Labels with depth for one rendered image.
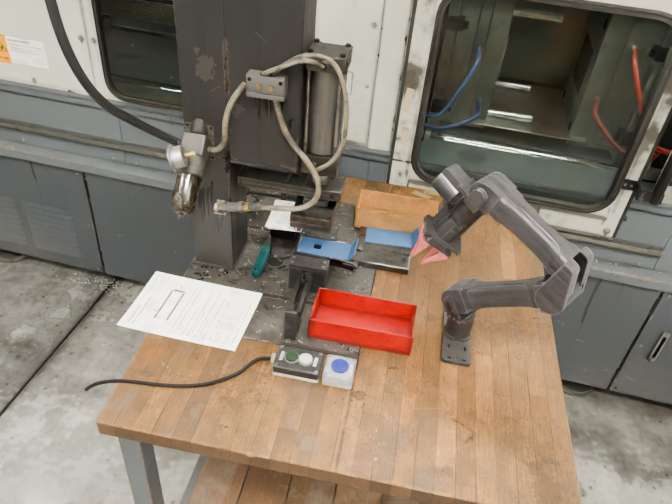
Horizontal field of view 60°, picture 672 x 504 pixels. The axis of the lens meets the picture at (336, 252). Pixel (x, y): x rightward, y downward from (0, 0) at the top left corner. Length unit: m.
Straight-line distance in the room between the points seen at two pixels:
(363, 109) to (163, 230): 1.05
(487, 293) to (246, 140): 0.65
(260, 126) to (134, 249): 1.50
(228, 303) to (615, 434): 1.76
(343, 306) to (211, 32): 0.72
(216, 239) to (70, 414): 1.18
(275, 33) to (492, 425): 0.94
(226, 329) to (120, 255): 1.43
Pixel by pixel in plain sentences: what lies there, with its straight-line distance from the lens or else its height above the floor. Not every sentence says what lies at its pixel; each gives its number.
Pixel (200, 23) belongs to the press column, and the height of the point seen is 1.55.
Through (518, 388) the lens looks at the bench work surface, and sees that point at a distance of 1.45.
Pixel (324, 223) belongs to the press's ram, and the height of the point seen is 1.13.
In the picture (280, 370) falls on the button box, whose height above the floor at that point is 0.92.
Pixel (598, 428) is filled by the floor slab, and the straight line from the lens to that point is 2.71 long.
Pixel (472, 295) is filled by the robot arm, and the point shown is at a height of 1.07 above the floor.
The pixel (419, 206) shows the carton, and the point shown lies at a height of 0.94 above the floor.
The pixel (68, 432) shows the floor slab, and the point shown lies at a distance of 2.49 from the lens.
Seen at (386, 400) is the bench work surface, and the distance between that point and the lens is 1.34.
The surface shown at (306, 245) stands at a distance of 1.57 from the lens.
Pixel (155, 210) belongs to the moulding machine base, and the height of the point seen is 0.52.
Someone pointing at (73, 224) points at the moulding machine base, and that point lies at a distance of 2.86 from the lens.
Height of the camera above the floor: 1.94
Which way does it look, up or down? 38 degrees down
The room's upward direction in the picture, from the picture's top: 6 degrees clockwise
